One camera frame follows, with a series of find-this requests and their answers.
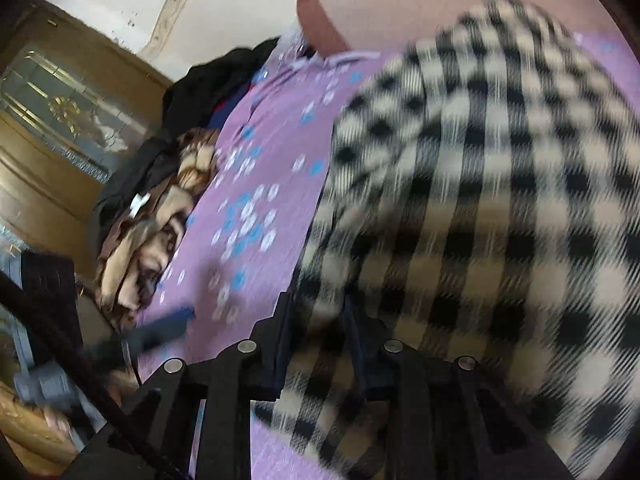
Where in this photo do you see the blue garment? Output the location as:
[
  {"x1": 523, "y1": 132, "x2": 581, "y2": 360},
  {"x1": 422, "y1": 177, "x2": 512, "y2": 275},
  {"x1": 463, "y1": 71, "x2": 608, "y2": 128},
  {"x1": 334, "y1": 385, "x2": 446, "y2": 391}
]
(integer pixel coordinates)
[{"x1": 206, "y1": 82, "x2": 253, "y2": 132}]

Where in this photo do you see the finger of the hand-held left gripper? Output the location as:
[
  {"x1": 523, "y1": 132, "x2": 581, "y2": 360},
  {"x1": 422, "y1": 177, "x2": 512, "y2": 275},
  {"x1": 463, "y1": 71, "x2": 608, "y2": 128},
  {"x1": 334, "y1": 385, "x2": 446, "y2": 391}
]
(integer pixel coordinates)
[{"x1": 92, "y1": 307, "x2": 197, "y2": 361}]

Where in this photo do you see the brown beige blanket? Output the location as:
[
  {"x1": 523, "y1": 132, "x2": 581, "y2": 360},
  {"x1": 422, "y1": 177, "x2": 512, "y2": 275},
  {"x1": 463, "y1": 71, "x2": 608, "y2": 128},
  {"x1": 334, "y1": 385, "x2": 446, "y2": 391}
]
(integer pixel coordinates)
[{"x1": 94, "y1": 127, "x2": 222, "y2": 332}]

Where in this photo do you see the black clothes pile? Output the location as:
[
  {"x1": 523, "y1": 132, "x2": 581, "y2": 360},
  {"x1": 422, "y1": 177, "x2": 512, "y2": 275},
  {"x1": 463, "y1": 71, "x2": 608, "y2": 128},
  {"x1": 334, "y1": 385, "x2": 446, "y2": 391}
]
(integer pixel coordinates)
[{"x1": 162, "y1": 37, "x2": 282, "y2": 132}]

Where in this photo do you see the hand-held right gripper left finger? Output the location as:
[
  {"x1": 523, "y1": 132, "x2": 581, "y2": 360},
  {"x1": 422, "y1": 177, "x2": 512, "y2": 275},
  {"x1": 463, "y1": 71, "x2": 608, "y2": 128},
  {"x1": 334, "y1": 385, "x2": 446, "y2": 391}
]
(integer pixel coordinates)
[{"x1": 60, "y1": 290, "x2": 297, "y2": 480}]

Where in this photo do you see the black beige checked jacket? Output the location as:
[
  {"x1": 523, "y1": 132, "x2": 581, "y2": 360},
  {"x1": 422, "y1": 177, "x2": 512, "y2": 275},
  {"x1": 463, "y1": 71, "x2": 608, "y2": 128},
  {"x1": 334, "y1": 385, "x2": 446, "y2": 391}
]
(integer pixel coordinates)
[{"x1": 252, "y1": 0, "x2": 640, "y2": 480}]

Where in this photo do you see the dark cloth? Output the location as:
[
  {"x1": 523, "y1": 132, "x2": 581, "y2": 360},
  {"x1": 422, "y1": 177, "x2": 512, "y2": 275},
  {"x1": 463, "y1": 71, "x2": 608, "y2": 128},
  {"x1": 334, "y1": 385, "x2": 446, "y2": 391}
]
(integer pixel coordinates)
[{"x1": 92, "y1": 136, "x2": 177, "y2": 233}]

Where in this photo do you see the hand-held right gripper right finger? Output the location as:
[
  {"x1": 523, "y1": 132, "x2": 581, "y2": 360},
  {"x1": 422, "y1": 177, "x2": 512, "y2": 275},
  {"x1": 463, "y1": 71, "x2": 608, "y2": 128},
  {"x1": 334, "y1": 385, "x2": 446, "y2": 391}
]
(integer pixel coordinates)
[{"x1": 345, "y1": 305, "x2": 576, "y2": 480}]

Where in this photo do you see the pink padded headboard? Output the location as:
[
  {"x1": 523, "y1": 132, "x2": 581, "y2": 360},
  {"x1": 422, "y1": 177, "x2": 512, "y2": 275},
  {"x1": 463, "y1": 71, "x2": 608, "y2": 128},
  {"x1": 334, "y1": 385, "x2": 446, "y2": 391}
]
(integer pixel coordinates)
[{"x1": 295, "y1": 0, "x2": 632, "y2": 57}]

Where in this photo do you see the purple floral bedsheet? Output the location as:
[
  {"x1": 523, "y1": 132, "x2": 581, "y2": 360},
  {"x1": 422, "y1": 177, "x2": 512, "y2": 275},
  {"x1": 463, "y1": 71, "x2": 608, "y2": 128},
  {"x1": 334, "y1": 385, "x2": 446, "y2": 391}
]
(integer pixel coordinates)
[{"x1": 134, "y1": 25, "x2": 640, "y2": 480}]

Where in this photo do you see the wooden glass-door cabinet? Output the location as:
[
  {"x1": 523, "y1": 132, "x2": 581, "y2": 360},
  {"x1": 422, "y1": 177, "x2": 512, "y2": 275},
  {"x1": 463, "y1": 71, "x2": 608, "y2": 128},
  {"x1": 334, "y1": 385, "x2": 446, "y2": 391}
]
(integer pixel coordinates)
[{"x1": 0, "y1": 0, "x2": 173, "y2": 273}]

